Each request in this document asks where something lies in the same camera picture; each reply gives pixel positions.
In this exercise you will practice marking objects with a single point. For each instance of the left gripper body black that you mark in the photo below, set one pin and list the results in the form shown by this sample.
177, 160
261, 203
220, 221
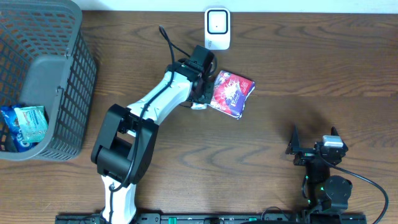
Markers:
204, 94

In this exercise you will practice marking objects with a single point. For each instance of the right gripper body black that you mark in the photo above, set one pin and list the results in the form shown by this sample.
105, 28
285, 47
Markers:
305, 155

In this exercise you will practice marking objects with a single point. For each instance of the teal wet wipes packet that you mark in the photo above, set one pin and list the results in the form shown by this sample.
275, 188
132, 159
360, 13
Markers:
32, 123

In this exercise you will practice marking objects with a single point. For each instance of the red purple snack packet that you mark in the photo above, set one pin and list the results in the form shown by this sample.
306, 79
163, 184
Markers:
230, 93

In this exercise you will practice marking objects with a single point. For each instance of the blue Oreo cookie packet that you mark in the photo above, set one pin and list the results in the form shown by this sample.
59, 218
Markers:
11, 120

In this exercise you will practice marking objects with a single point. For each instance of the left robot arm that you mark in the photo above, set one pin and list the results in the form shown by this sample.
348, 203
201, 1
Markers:
125, 144

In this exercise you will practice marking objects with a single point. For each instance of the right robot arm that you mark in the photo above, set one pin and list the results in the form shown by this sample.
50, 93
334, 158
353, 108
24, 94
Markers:
327, 194

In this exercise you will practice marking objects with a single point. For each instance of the grey plastic mesh basket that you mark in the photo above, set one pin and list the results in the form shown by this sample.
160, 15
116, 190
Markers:
45, 61

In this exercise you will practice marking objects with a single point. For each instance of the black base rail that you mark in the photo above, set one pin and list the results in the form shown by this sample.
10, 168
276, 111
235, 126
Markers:
155, 218

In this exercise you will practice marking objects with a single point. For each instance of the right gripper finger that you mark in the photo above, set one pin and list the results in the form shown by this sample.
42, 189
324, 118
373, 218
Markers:
334, 131
294, 143

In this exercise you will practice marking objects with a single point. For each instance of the small orange box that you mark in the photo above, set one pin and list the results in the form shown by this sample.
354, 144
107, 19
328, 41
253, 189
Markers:
198, 106

